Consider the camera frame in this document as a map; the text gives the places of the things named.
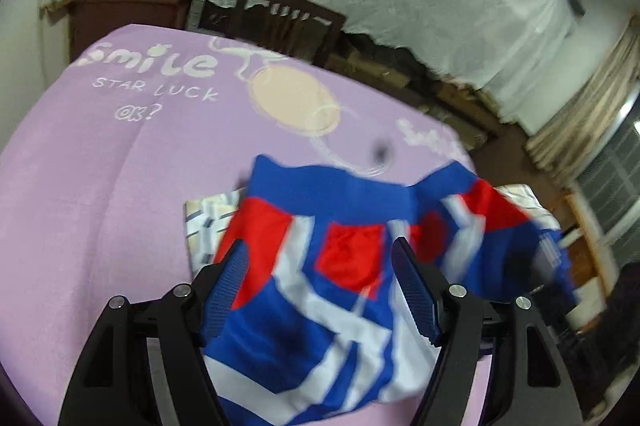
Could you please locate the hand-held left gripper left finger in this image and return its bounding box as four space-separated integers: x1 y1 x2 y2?
58 240 251 426

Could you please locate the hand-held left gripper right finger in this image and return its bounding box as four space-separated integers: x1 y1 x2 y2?
391 236 585 426

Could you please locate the blue red white jacket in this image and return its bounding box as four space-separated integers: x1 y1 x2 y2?
184 154 581 426

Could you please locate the purple printed bed sheet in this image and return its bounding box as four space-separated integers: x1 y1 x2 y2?
0 24 497 426

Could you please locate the barred window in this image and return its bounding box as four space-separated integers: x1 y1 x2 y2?
569 105 640 308

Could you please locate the beige curtain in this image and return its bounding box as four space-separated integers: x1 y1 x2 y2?
524 13 640 188

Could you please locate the dark wooden chair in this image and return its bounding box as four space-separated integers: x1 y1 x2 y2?
197 0 347 68

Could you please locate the brown wooden cabinet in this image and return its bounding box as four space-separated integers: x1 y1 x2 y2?
67 0 197 65

